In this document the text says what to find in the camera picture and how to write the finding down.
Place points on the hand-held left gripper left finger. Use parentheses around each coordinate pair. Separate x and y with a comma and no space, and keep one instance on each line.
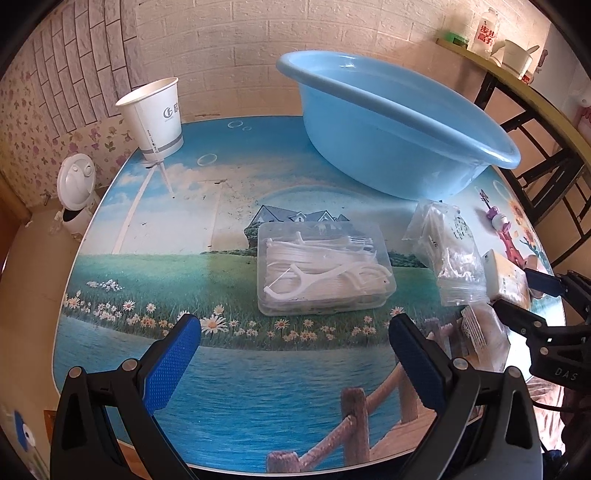
(175,364)

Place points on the clear box of floss picks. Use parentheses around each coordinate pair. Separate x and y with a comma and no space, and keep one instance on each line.
(323,272)

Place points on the white lidded floor appliance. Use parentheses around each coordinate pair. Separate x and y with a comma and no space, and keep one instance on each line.
(76,194)

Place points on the clear toothpick bag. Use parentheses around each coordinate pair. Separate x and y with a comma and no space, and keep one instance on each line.
(485,332)

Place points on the clear bottle with red print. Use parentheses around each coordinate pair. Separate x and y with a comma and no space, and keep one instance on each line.
(485,34)

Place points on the small green box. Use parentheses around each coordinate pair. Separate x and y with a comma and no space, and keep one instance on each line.
(456,40)

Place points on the white paper cup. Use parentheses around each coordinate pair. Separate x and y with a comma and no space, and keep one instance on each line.
(154,120)

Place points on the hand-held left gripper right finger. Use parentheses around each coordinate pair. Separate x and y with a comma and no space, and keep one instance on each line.
(415,364)

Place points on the blue plastic basin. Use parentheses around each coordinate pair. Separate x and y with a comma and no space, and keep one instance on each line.
(392,138)

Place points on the clear bag of cotton swabs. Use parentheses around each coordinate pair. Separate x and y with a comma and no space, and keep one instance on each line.
(450,258)

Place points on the yellow top folding table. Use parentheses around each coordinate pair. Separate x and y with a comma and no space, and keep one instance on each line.
(540,99)

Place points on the small white cardboard box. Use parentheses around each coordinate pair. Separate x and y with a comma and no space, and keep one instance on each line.
(503,279)

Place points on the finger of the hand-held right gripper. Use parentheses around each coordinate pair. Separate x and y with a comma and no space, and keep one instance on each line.
(517,314)
(545,282)

